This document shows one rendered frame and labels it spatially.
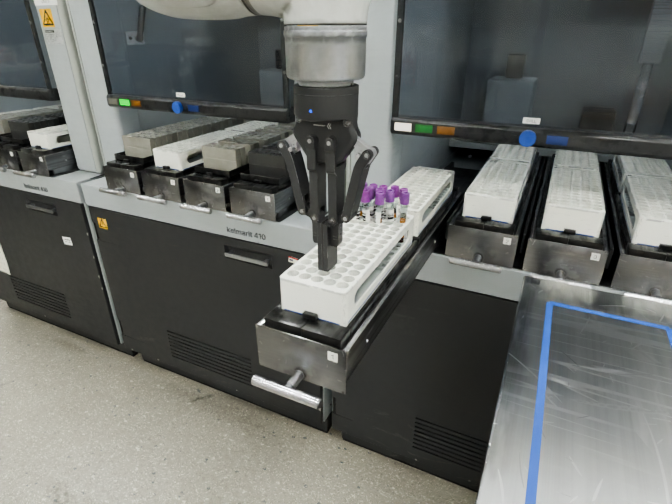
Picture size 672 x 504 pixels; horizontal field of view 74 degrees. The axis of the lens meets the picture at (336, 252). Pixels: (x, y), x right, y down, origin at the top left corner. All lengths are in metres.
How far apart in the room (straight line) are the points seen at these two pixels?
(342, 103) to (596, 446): 0.42
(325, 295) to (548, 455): 0.30
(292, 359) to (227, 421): 1.02
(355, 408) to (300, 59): 1.01
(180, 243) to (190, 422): 0.62
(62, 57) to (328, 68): 1.24
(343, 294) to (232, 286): 0.77
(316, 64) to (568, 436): 0.44
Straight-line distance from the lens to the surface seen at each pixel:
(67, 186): 1.67
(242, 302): 1.31
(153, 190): 1.37
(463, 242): 0.95
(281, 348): 0.62
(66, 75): 1.67
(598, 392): 0.56
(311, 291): 0.58
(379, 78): 1.02
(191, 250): 1.35
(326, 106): 0.51
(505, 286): 0.98
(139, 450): 1.63
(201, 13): 0.58
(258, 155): 1.18
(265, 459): 1.50
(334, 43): 0.50
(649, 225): 0.96
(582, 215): 0.95
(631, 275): 0.96
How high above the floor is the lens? 1.16
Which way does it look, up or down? 26 degrees down
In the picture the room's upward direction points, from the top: straight up
